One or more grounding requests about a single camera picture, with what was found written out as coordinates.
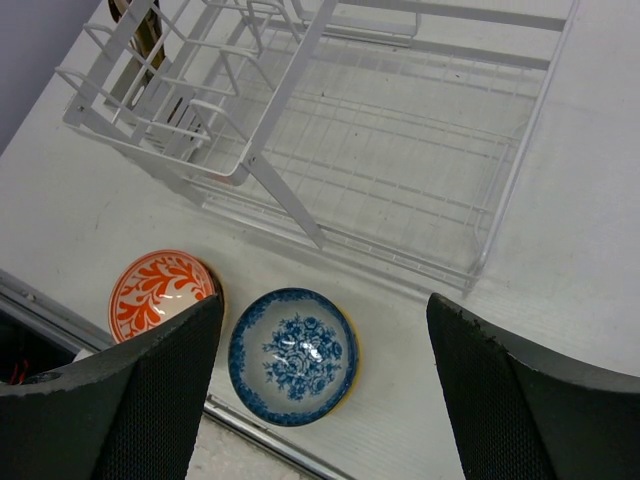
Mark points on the red pink patterned bowl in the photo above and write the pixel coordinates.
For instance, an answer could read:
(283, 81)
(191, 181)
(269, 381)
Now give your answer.
(154, 288)

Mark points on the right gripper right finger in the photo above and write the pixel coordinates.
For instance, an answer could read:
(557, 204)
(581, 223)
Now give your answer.
(519, 410)

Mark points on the orange leaf patterned bowl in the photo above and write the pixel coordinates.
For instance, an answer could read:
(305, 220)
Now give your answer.
(219, 288)

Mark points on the yellow teal patterned bowl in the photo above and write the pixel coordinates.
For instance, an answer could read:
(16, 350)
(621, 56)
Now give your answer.
(356, 371)

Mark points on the white wire dish rack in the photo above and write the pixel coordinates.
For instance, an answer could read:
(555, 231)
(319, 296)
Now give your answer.
(387, 134)

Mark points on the gold spoon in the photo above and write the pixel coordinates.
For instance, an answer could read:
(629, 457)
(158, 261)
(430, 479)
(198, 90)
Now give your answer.
(149, 31)

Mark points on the white cutlery holder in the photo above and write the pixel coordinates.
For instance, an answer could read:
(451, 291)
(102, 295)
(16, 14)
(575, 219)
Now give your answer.
(157, 109)

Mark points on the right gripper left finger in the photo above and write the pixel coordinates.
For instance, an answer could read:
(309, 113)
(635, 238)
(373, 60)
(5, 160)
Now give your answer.
(129, 412)

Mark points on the blue floral bowl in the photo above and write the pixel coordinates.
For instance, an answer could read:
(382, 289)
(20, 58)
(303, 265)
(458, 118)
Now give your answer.
(291, 357)

